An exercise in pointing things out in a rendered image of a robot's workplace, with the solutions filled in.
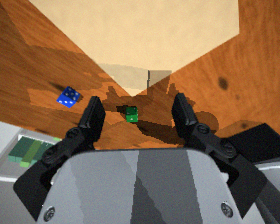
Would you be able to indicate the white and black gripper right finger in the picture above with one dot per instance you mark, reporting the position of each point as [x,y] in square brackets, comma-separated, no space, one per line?
[245,181]

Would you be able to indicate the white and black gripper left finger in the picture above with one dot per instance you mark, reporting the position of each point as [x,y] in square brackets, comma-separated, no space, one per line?
[33,186]

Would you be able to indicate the beige flat mat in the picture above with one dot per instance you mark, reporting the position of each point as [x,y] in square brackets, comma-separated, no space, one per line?
[140,42]

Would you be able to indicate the blue die with white pips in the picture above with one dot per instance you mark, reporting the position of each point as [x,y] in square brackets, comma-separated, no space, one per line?
[68,97]

